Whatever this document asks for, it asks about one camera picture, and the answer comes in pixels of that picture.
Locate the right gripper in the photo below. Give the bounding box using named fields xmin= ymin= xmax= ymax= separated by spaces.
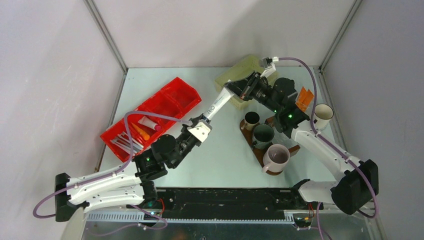
xmin=225 ymin=70 xmax=282 ymax=114

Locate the dark blue capped tube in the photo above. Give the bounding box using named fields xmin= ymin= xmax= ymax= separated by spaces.
xmin=203 ymin=87 xmax=234 ymax=122

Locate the cream plastic basket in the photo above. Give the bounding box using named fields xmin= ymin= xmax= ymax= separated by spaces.
xmin=214 ymin=54 xmax=279 ymax=110

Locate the brown mug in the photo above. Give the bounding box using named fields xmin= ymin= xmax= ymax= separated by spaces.
xmin=240 ymin=111 xmax=260 ymax=131

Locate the dark green mug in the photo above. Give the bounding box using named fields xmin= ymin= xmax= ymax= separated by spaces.
xmin=250 ymin=124 xmax=275 ymax=150

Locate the orange toothpaste tube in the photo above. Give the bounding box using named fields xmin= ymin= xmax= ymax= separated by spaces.
xmin=295 ymin=87 xmax=315 ymax=112
xmin=131 ymin=123 xmax=150 ymax=141

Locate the pink white mug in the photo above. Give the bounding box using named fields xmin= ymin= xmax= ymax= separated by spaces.
xmin=261 ymin=144 xmax=291 ymax=174

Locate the white mug black handle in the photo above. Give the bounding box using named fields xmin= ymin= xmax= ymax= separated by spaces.
xmin=313 ymin=103 xmax=334 ymax=131

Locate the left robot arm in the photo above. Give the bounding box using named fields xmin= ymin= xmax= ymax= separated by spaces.
xmin=54 ymin=125 xmax=210 ymax=222

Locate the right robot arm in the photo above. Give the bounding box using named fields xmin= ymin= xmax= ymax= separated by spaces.
xmin=223 ymin=72 xmax=379 ymax=215

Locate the brown oval wooden tray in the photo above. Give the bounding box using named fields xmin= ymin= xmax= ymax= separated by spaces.
xmin=239 ymin=119 xmax=283 ymax=176

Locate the white toothbrush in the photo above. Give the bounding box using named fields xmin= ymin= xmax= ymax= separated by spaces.
xmin=110 ymin=132 xmax=144 ymax=154

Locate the pink capped tube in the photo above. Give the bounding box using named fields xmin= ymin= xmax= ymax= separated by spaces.
xmin=137 ymin=116 xmax=162 ymax=132

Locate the red divided organizer bin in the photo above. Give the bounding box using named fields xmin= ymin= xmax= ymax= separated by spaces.
xmin=100 ymin=77 xmax=202 ymax=162

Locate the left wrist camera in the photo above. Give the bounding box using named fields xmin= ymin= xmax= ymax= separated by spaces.
xmin=187 ymin=119 xmax=213 ymax=143

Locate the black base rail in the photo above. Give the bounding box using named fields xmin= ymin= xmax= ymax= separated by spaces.
xmin=139 ymin=187 xmax=324 ymax=221

